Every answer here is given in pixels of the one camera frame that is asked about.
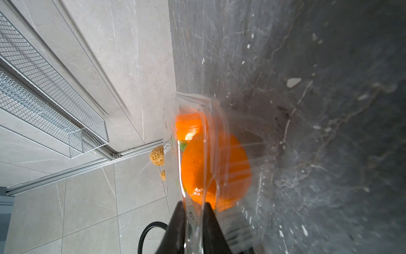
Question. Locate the white wire wall basket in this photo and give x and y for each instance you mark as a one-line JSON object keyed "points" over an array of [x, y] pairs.
{"points": [[39, 105]]}

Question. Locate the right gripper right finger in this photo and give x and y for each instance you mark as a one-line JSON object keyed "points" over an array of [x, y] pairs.
{"points": [[214, 241]]}

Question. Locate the clear clamshell container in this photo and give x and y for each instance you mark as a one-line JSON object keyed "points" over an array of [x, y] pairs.
{"points": [[243, 225]]}

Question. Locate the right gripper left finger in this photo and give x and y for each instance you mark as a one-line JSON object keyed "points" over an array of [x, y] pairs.
{"points": [[174, 238]]}

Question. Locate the brown teddy bear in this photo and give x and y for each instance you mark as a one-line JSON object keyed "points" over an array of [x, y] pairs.
{"points": [[157, 156]]}

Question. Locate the leafy twin oranges container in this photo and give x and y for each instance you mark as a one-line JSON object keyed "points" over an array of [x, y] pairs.
{"points": [[214, 166]]}

